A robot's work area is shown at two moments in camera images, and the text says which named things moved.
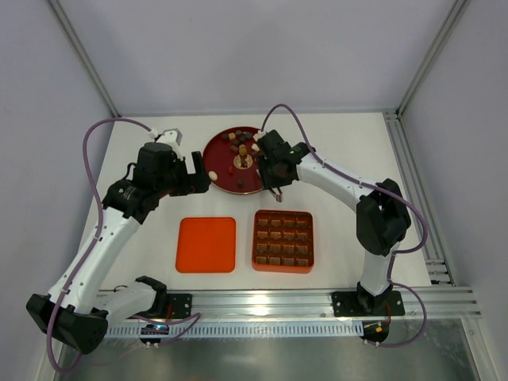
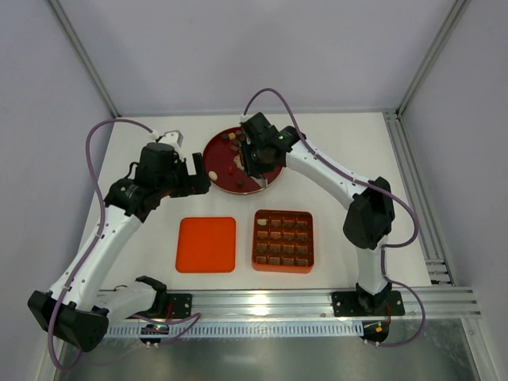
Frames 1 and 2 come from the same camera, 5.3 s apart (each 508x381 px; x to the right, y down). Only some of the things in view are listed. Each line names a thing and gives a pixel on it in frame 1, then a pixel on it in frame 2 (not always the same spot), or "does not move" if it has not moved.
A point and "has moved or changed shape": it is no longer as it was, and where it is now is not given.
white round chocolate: (213, 175) does not move
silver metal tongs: (278, 194) has moved or changed shape
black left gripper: (190, 177) does not move
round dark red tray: (230, 159) does not move
